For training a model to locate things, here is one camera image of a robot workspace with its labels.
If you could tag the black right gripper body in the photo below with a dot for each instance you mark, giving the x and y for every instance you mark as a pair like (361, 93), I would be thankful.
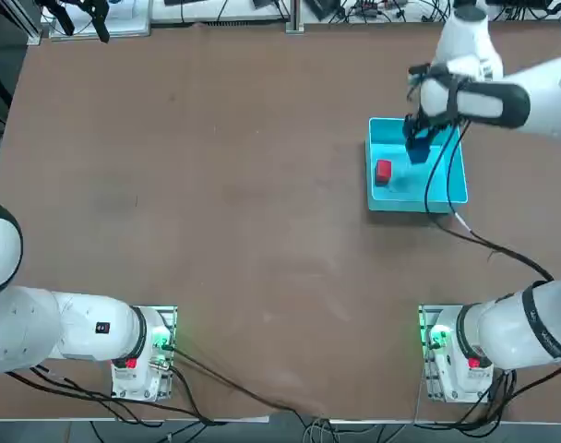
(430, 123)

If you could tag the blue cube block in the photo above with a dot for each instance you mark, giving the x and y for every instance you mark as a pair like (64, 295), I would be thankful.
(419, 156)

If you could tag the red cube block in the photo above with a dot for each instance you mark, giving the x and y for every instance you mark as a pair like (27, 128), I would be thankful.
(383, 171)

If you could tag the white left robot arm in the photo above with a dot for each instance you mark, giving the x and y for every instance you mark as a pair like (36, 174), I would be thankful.
(77, 327)

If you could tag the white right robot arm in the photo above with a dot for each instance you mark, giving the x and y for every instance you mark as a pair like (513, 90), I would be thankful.
(506, 332)

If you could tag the cyan open box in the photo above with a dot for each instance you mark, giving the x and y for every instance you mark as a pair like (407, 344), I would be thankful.
(400, 194)

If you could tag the white flat box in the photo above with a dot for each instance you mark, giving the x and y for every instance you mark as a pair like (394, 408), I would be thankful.
(128, 20)

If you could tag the power strip with red switches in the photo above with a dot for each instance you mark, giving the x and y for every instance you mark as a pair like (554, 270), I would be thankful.
(377, 7)

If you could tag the black tripod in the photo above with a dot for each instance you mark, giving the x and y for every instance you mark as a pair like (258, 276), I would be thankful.
(98, 23)

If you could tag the aluminium frame post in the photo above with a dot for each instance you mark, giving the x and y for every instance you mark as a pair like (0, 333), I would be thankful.
(295, 16)

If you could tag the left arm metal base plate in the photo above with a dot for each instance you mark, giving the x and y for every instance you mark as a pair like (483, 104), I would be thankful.
(165, 383)

